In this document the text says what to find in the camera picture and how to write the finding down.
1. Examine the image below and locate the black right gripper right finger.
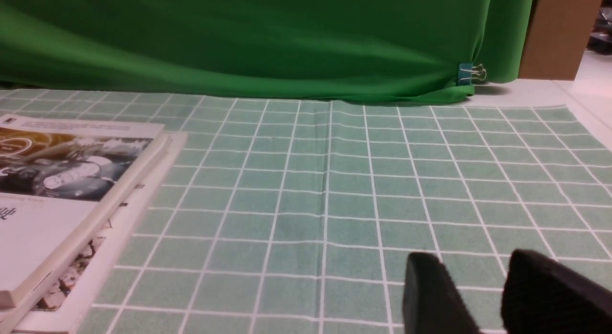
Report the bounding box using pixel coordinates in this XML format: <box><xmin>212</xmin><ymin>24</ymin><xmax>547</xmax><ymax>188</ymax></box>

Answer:
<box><xmin>501</xmin><ymin>249</ymin><xmax>612</xmax><ymax>334</ymax></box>

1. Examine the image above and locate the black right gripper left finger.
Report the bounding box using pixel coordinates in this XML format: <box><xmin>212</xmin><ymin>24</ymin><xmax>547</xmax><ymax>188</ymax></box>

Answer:
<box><xmin>402</xmin><ymin>253</ymin><xmax>480</xmax><ymax>334</ymax></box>

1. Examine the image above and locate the green checkered table mat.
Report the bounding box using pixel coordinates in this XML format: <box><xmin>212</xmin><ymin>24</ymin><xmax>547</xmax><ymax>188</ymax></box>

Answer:
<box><xmin>1</xmin><ymin>89</ymin><xmax>611</xmax><ymax>334</ymax></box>

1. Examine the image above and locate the blue binder clip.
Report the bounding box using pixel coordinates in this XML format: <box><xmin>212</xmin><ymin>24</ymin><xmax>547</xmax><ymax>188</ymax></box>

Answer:
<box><xmin>456</xmin><ymin>63</ymin><xmax>487</xmax><ymax>86</ymax></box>

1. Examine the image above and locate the green backdrop cloth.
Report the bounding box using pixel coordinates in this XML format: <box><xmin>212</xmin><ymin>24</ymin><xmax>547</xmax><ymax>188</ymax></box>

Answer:
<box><xmin>0</xmin><ymin>0</ymin><xmax>533</xmax><ymax>104</ymax></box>

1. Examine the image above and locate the brown cardboard box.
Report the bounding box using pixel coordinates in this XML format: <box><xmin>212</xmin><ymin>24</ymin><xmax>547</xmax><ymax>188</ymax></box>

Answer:
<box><xmin>518</xmin><ymin>0</ymin><xmax>603</xmax><ymax>81</ymax></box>

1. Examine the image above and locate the bottom white book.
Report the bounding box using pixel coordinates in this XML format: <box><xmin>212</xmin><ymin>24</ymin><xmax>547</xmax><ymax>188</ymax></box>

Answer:
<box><xmin>1</xmin><ymin>133</ymin><xmax>188</xmax><ymax>334</ymax></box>

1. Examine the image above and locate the white book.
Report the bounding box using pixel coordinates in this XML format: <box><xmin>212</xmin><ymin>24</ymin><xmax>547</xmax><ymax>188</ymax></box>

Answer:
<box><xmin>1</xmin><ymin>114</ymin><xmax>165</xmax><ymax>309</ymax></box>
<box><xmin>1</xmin><ymin>133</ymin><xmax>188</xmax><ymax>334</ymax></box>

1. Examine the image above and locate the top white book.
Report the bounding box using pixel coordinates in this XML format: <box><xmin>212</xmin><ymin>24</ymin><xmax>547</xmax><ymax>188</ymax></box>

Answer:
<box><xmin>1</xmin><ymin>114</ymin><xmax>165</xmax><ymax>309</ymax></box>

